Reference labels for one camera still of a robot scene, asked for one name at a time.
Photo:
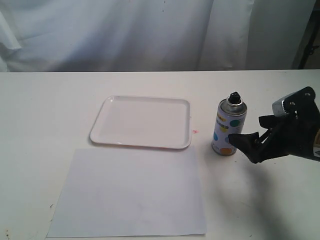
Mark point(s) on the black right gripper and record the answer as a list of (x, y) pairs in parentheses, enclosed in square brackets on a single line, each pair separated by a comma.
[(295, 134)]

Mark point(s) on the white paper sheet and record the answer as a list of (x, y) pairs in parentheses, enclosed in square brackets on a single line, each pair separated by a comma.
[(121, 192)]

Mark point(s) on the white cloth backdrop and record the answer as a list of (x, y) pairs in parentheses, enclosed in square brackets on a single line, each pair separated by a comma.
[(150, 35)]

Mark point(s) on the white rectangular plastic tray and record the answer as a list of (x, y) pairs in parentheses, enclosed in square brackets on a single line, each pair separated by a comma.
[(140, 121)]

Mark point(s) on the black tripod stand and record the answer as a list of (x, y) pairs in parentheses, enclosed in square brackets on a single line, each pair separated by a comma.
[(311, 47)]

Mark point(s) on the spray can with coloured dots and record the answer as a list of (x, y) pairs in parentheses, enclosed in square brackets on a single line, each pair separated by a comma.
[(230, 118)]

